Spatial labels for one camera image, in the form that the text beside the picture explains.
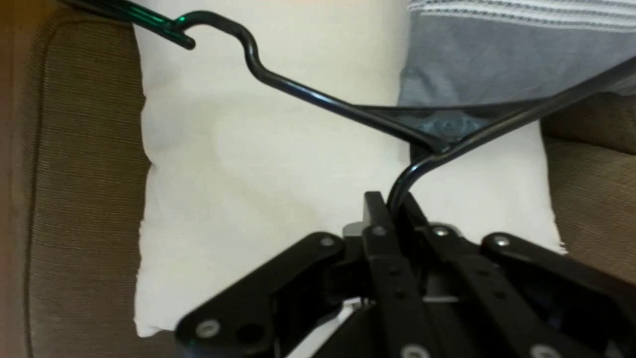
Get grey striped pillow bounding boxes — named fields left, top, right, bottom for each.
left=395, top=0, right=636, bottom=109

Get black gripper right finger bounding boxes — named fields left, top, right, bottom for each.
left=397, top=193, right=636, bottom=358

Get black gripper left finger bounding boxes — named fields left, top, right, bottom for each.
left=174, top=189, right=432, bottom=358

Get white pillow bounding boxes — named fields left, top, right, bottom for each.
left=128, top=0, right=570, bottom=338

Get black coat hanger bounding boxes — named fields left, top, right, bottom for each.
left=65, top=0, right=636, bottom=223

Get brown fabric sofa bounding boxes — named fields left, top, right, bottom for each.
left=0, top=0, right=636, bottom=358

